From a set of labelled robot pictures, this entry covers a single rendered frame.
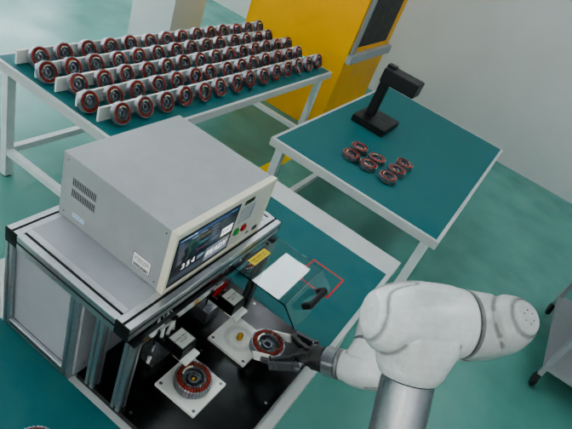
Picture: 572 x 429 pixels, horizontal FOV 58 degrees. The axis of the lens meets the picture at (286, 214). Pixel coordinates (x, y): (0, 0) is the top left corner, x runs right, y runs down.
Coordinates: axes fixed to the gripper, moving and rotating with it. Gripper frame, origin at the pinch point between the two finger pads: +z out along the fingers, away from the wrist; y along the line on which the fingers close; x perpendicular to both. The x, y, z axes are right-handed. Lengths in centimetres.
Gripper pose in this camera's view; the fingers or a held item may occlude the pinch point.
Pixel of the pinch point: (267, 345)
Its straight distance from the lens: 169.6
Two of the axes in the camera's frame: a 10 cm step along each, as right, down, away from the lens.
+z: -8.5, -0.9, 5.2
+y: 5.1, -3.5, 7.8
